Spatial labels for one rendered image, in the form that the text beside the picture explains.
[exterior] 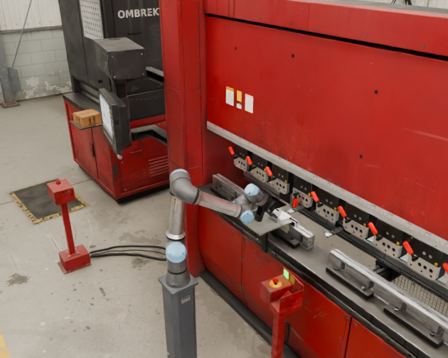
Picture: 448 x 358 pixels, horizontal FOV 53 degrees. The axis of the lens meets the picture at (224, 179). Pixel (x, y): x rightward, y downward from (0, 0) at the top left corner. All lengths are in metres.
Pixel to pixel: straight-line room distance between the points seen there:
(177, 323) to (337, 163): 1.34
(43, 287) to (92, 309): 0.55
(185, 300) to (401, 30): 1.83
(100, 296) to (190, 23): 2.25
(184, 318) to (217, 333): 0.71
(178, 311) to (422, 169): 1.57
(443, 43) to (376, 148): 0.57
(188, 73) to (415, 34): 1.65
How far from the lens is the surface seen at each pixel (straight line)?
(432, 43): 2.01
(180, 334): 2.93
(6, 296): 4.21
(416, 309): 2.47
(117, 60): 3.14
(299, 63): 2.52
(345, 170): 2.42
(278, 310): 2.68
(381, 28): 2.14
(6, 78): 9.11
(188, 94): 3.24
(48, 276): 4.29
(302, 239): 2.91
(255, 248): 3.09
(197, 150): 3.41
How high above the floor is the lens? 2.52
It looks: 27 degrees down
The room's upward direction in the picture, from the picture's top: straight up
